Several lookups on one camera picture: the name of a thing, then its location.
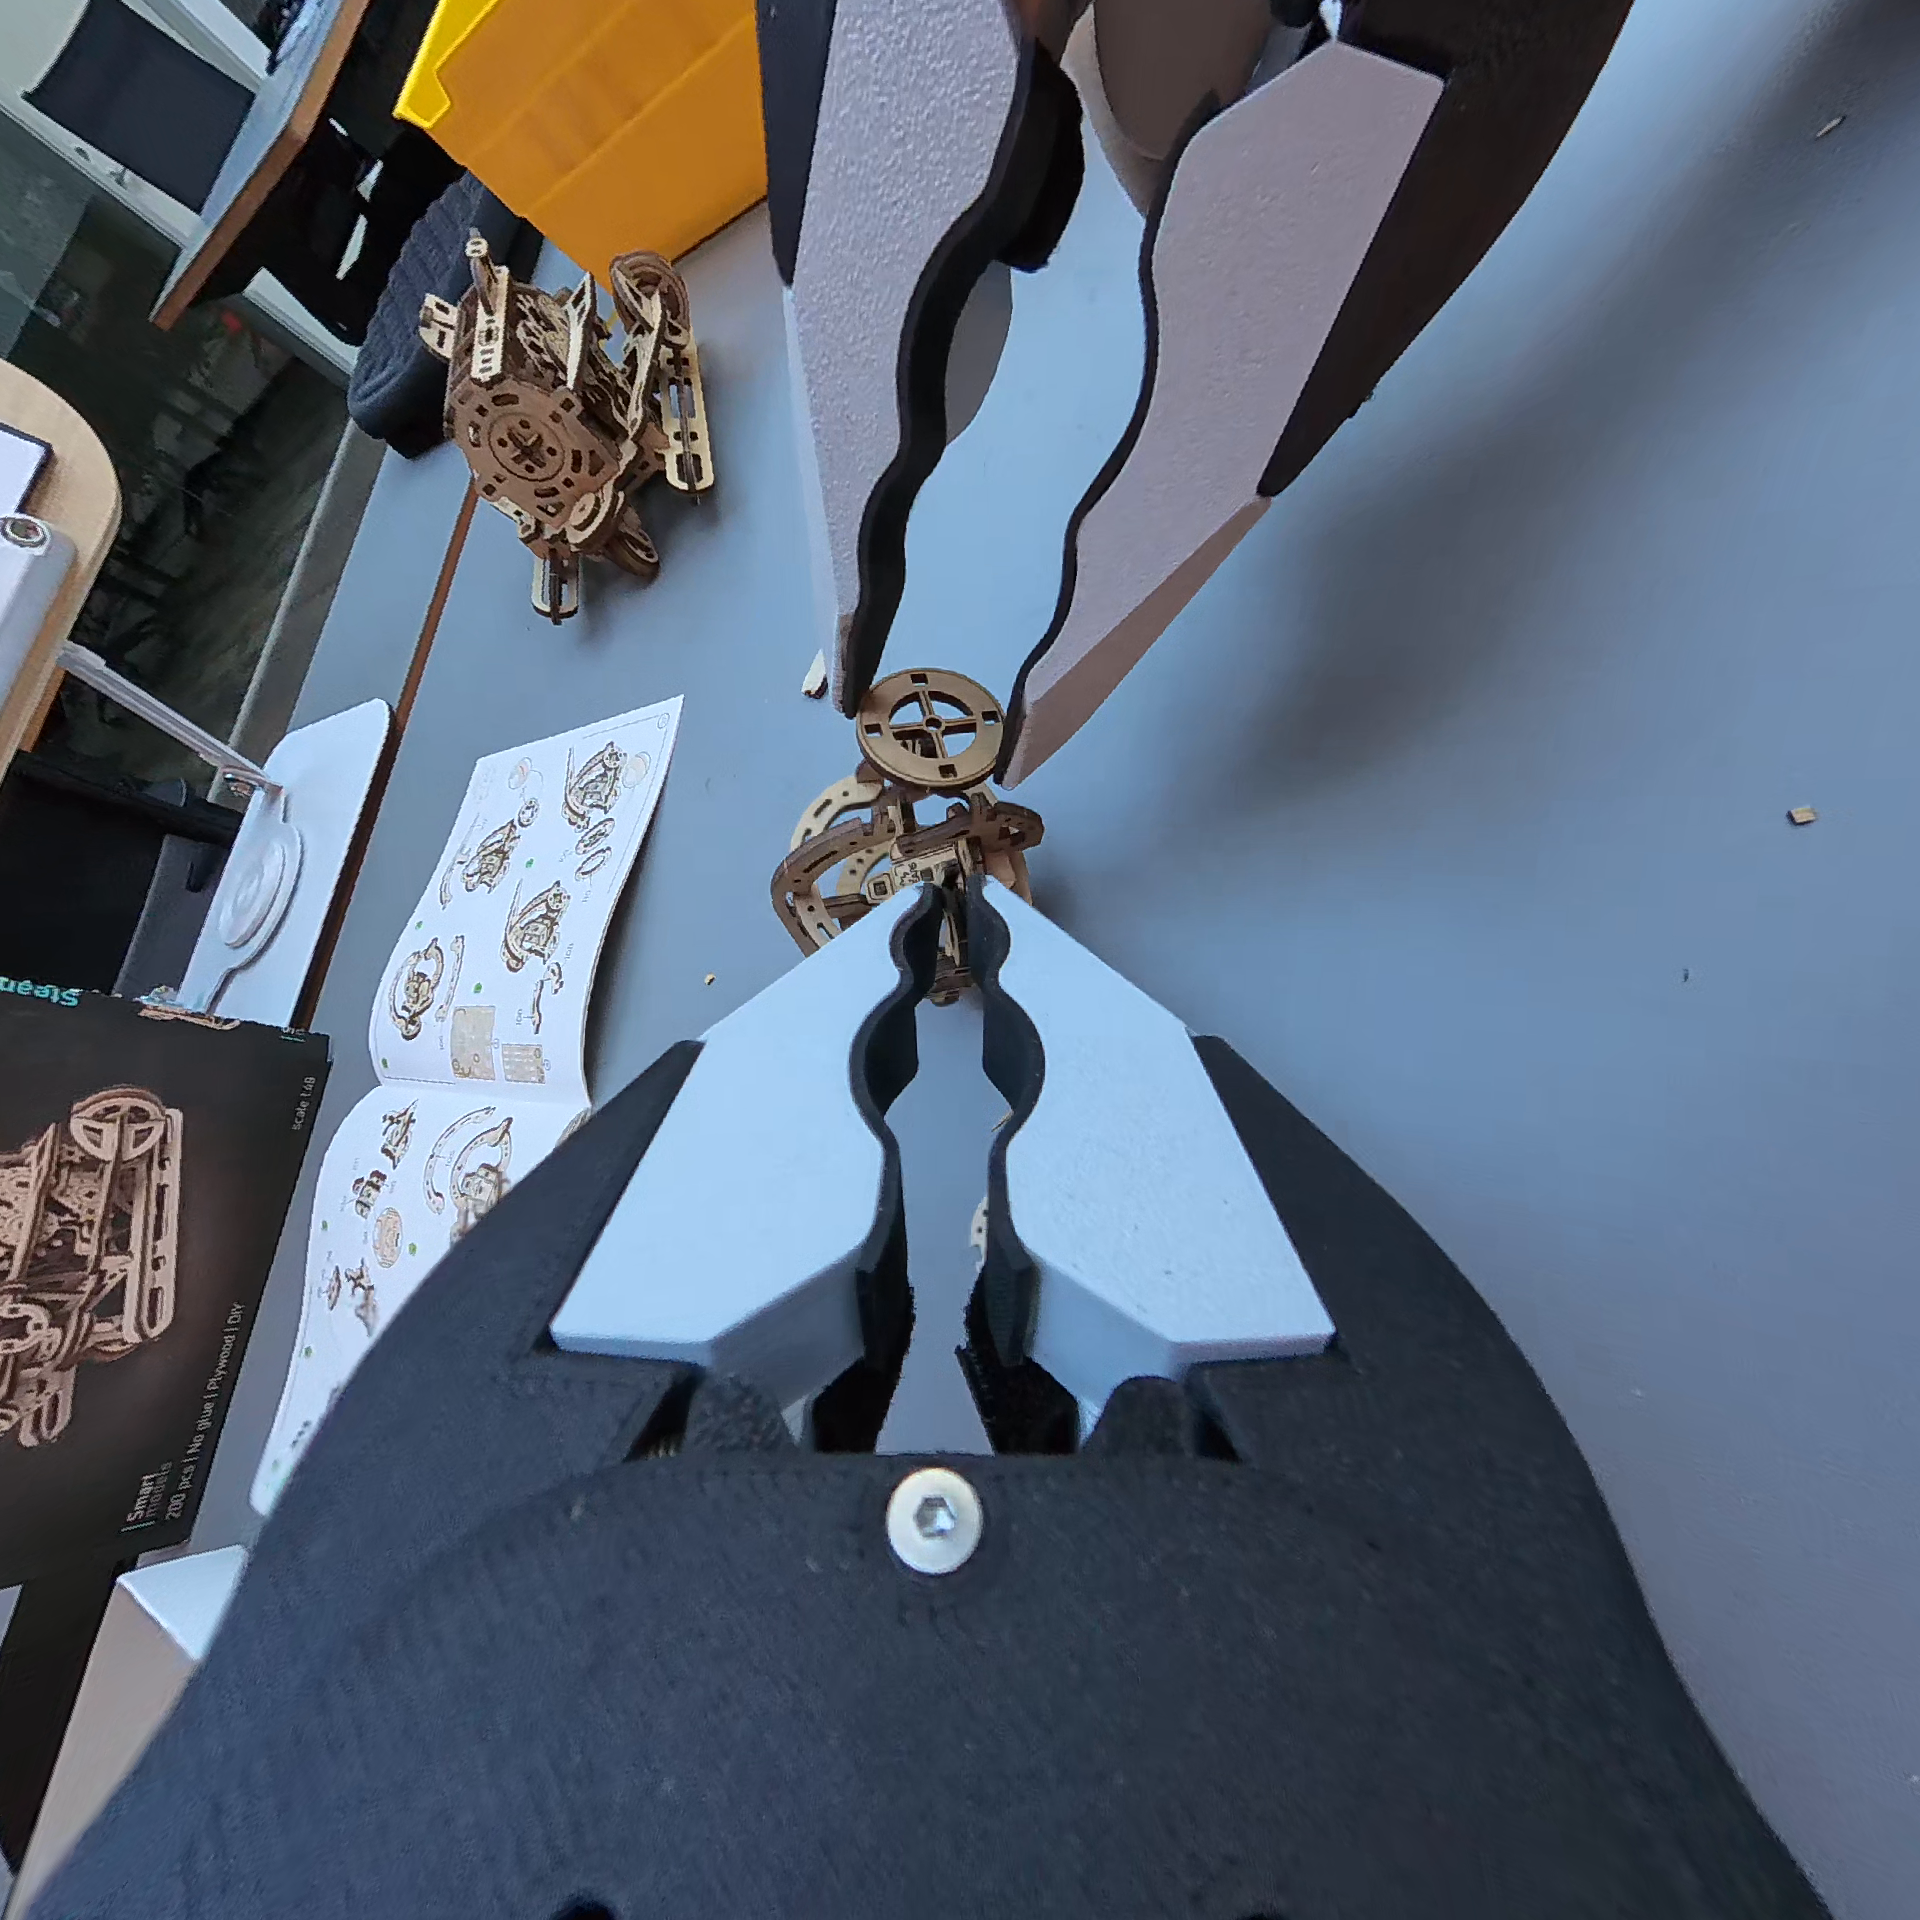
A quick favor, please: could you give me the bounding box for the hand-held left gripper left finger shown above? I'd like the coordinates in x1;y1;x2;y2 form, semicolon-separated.
545;882;957;1452

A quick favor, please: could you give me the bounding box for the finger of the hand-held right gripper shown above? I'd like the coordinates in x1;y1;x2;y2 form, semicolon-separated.
787;0;1037;720
996;34;1453;792

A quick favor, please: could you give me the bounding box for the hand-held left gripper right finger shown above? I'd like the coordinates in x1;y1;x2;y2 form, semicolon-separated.
957;882;1334;1452

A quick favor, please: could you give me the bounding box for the small wooden model subassembly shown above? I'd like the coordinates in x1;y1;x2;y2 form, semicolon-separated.
775;770;1050;1005

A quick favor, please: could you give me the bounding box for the round wooden wheel part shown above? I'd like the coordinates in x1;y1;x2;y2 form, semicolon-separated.
850;662;1007;792

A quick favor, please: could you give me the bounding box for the large assembled wooden model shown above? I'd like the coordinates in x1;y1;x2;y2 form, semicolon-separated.
418;228;718;622

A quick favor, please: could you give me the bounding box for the black model kit box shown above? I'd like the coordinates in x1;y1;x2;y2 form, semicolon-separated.
0;982;329;1587

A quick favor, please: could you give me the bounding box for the yellow plastic bin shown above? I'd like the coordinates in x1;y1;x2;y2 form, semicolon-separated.
388;0;775;284

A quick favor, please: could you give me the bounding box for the white instruction booklet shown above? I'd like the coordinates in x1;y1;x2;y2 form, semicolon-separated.
246;694;688;1516

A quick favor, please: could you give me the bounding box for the black mesh chair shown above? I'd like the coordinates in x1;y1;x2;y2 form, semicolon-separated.
348;164;545;461

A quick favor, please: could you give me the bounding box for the grey desk with wooden edge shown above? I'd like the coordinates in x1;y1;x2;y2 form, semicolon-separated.
148;0;367;330

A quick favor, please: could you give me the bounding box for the clear plastic rod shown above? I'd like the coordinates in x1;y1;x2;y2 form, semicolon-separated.
61;644;278;792

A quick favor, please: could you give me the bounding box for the white flat board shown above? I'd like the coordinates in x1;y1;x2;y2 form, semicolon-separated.
0;1546;246;1920

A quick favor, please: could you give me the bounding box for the white shelf unit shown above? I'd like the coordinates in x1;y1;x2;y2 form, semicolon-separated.
0;0;304;286

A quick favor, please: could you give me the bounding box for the round light wooden table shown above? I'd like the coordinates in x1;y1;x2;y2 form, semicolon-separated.
0;357;122;763

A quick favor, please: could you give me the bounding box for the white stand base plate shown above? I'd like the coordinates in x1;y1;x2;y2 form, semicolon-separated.
180;697;395;1011

